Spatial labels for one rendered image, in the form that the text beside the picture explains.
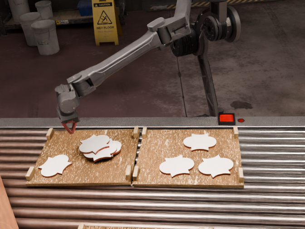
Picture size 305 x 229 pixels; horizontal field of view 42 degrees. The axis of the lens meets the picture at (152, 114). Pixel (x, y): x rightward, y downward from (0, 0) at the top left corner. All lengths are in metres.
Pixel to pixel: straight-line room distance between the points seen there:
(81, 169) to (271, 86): 2.75
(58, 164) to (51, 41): 3.59
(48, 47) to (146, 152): 3.66
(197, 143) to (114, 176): 0.37
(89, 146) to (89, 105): 2.25
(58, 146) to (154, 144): 0.42
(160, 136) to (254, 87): 2.39
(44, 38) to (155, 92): 1.76
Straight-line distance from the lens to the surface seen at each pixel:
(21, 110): 4.08
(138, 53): 1.52
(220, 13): 2.21
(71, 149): 1.73
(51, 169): 1.64
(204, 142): 1.66
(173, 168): 1.53
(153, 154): 1.62
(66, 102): 1.41
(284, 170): 1.60
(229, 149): 1.64
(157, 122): 1.85
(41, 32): 5.08
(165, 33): 1.56
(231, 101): 3.76
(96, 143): 1.66
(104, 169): 1.59
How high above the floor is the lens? 1.94
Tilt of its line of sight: 33 degrees down
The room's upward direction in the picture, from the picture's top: 6 degrees counter-clockwise
